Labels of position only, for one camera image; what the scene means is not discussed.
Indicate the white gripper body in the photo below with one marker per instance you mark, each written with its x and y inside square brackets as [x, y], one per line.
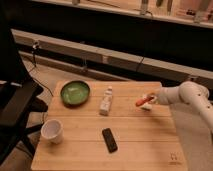
[155, 98]

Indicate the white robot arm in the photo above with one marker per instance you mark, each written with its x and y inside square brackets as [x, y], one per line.
[189, 93]

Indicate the white bottle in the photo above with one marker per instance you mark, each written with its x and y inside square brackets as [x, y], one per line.
[106, 102]

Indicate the black remote control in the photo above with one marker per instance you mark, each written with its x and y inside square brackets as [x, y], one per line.
[109, 140]

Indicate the green bowl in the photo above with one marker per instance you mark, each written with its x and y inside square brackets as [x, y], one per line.
[75, 93]

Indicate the white cup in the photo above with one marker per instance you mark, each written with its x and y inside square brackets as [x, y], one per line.
[52, 130]

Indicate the black chair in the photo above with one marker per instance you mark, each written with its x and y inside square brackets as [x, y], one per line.
[18, 97]

